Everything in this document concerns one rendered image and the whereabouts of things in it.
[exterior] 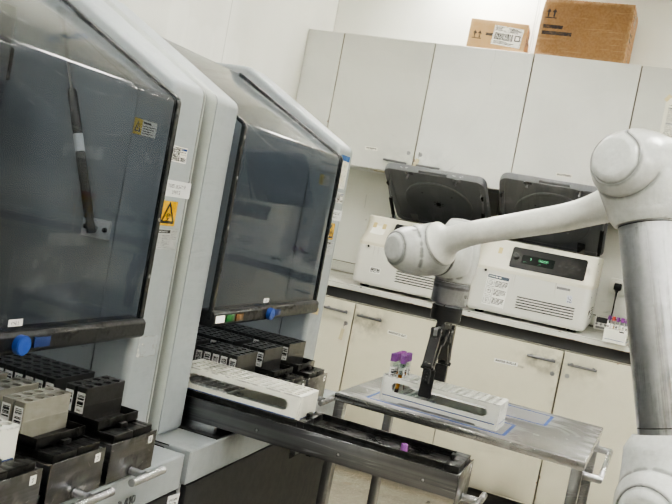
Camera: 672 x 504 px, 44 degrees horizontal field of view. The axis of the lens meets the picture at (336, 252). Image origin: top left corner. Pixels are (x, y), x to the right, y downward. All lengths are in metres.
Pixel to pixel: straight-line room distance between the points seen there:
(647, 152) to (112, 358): 1.03
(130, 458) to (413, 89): 3.25
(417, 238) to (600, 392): 2.24
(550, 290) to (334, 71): 1.67
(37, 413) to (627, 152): 1.08
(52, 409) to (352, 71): 3.42
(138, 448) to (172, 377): 0.26
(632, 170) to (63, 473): 1.06
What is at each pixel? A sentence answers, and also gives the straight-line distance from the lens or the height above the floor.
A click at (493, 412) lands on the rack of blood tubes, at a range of 2.01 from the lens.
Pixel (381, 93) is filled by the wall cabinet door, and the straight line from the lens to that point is 4.52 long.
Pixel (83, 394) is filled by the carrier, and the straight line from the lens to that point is 1.50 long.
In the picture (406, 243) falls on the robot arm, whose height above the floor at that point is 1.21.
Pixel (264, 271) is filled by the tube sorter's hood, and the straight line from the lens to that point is 2.00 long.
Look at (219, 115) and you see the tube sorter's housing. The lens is 1.72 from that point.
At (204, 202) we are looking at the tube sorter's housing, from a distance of 1.71.
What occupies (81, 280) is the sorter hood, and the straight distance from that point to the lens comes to 1.41.
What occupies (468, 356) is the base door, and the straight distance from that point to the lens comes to 4.03.
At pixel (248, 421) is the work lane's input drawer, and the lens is 1.79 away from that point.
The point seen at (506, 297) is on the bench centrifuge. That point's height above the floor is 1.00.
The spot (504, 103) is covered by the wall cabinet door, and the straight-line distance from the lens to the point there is 4.35.
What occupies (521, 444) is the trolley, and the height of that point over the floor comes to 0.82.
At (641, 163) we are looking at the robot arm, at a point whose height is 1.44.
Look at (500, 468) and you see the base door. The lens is 4.09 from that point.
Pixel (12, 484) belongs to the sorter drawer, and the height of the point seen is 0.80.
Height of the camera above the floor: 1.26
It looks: 3 degrees down
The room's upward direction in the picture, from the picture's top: 11 degrees clockwise
